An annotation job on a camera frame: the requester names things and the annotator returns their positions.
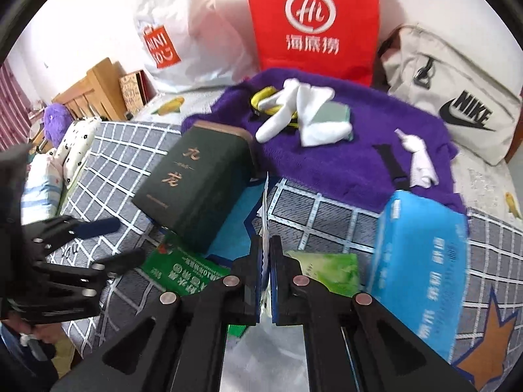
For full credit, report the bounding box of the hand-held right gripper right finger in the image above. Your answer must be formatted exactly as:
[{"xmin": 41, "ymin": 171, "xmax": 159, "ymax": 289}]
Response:
[{"xmin": 270, "ymin": 235, "xmax": 479, "ymax": 392}]

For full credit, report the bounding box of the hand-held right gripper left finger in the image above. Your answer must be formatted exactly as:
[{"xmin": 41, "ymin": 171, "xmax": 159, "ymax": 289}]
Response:
[{"xmin": 49, "ymin": 235, "xmax": 266, "ymax": 392}]

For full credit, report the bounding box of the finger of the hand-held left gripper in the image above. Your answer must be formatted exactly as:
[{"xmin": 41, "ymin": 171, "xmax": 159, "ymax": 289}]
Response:
[
  {"xmin": 33, "ymin": 249, "xmax": 147, "ymax": 295},
  {"xmin": 25, "ymin": 216, "xmax": 122, "ymax": 254}
]

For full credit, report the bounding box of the green wet wipes pack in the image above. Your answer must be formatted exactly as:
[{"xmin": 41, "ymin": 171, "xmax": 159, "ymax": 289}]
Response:
[{"xmin": 284, "ymin": 250, "xmax": 362, "ymax": 299}]

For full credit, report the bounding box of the green sachet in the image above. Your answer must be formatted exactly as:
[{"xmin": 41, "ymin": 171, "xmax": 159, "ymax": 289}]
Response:
[{"xmin": 143, "ymin": 233, "xmax": 231, "ymax": 299}]

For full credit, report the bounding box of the small printed sticker packet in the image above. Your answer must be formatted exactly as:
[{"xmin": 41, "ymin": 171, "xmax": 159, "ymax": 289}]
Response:
[{"xmin": 257, "ymin": 171, "xmax": 272, "ymax": 323}]

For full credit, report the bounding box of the dark green tea tin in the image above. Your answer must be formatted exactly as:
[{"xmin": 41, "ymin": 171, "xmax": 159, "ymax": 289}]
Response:
[{"xmin": 131, "ymin": 122, "xmax": 262, "ymax": 254}]

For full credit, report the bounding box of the white tissue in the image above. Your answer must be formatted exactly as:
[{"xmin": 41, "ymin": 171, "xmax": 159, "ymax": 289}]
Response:
[{"xmin": 255, "ymin": 78, "xmax": 336, "ymax": 143}]

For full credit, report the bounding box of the black watch strap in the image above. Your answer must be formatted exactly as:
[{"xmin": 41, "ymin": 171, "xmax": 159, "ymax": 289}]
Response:
[{"xmin": 374, "ymin": 144, "xmax": 409, "ymax": 184}]

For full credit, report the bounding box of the small white cloth bundle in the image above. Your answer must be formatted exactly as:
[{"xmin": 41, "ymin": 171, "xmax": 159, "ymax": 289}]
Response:
[{"xmin": 394, "ymin": 128, "xmax": 439, "ymax": 189}]

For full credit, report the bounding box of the yellow mesh pouch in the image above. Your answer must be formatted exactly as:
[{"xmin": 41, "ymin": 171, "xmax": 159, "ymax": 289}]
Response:
[{"xmin": 250, "ymin": 87, "xmax": 299, "ymax": 129}]

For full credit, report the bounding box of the person's left hand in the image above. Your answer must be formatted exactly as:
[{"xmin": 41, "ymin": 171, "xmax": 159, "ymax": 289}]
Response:
[{"xmin": 6, "ymin": 316, "xmax": 68, "ymax": 346}]

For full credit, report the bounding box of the striped pillow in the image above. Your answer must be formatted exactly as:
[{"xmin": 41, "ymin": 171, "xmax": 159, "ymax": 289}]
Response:
[{"xmin": 20, "ymin": 153, "xmax": 66, "ymax": 221}]

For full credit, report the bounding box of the grey checked blanket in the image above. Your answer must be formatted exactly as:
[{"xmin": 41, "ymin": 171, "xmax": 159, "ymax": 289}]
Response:
[{"xmin": 45, "ymin": 120, "xmax": 523, "ymax": 392}]

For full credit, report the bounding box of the polka dot pillow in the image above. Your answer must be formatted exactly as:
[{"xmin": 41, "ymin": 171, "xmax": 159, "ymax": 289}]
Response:
[{"xmin": 53, "ymin": 118, "xmax": 101, "ymax": 188}]

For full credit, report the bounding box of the purple plush toy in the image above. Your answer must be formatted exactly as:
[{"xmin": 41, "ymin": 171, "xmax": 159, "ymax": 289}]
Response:
[{"xmin": 43, "ymin": 104, "xmax": 72, "ymax": 152}]

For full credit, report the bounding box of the blue tissue pack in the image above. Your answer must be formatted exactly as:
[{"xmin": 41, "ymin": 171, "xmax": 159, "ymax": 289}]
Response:
[{"xmin": 363, "ymin": 190, "xmax": 470, "ymax": 364}]

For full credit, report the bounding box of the wooden headboard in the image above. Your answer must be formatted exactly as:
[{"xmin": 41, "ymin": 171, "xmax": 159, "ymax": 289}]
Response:
[{"xmin": 52, "ymin": 58, "xmax": 128, "ymax": 122}]

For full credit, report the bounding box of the patterned gift box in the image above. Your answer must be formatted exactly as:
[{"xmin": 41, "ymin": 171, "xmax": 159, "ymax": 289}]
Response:
[{"xmin": 118, "ymin": 71, "xmax": 158, "ymax": 117}]

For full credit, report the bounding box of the purple towel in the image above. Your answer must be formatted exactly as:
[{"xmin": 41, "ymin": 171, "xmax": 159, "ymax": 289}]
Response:
[{"xmin": 181, "ymin": 69, "xmax": 468, "ymax": 215}]

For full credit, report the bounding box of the pink striped curtain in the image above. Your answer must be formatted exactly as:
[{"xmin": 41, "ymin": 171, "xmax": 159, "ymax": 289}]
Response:
[{"xmin": 0, "ymin": 63, "xmax": 31, "ymax": 152}]

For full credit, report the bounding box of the white plastic shopping bag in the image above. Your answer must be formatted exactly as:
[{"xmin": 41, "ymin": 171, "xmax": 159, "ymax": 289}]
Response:
[{"xmin": 125, "ymin": 0, "xmax": 256, "ymax": 94}]

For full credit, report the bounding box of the grey sling bag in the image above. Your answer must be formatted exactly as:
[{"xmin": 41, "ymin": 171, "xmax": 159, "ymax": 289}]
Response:
[{"xmin": 376, "ymin": 24, "xmax": 523, "ymax": 166}]

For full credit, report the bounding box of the red paper bag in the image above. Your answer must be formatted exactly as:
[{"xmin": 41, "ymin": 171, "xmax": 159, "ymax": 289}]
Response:
[{"xmin": 241, "ymin": 0, "xmax": 381, "ymax": 87}]

